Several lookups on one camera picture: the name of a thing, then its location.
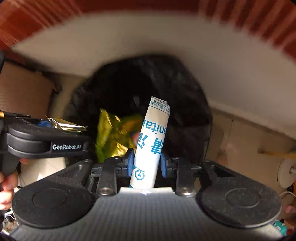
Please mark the white round stand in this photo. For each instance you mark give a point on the white round stand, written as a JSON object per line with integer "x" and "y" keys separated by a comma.
{"x": 286, "y": 173}

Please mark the white paper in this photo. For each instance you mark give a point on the white paper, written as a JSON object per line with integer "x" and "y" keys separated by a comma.
{"x": 148, "y": 148}

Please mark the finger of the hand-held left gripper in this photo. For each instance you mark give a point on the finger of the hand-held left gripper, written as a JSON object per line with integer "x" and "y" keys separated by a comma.
{"x": 46, "y": 123}

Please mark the wooden stick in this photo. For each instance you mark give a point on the wooden stick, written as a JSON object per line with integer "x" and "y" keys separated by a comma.
{"x": 277, "y": 154}

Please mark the small brown object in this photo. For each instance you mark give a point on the small brown object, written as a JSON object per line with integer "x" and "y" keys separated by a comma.
{"x": 57, "y": 88}

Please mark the yellow green snack wrapper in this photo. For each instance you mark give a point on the yellow green snack wrapper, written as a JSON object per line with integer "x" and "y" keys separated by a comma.
{"x": 108, "y": 134}

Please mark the teal printed packet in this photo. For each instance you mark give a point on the teal printed packet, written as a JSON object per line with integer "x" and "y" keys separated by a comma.
{"x": 281, "y": 228}

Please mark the brown ribbed panel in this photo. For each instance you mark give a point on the brown ribbed panel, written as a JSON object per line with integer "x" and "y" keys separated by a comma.
{"x": 20, "y": 88}

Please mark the white furniture side panel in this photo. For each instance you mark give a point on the white furniture side panel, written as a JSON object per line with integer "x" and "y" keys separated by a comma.
{"x": 208, "y": 58}

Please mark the gold foil wrapper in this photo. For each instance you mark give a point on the gold foil wrapper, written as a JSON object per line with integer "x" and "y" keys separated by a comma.
{"x": 62, "y": 125}

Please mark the red plaid blanket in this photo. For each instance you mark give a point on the red plaid blanket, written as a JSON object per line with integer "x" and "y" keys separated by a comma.
{"x": 46, "y": 14}

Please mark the black trash bag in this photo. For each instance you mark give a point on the black trash bag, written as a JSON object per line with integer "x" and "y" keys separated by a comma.
{"x": 129, "y": 81}

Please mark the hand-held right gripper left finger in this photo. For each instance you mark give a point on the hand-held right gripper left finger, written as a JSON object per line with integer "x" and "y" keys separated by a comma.
{"x": 130, "y": 162}

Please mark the person's left hand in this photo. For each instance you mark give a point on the person's left hand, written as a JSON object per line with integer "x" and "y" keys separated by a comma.
{"x": 7, "y": 190}

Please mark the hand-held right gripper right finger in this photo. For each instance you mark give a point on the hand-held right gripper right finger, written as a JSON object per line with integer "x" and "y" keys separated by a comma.
{"x": 163, "y": 165}

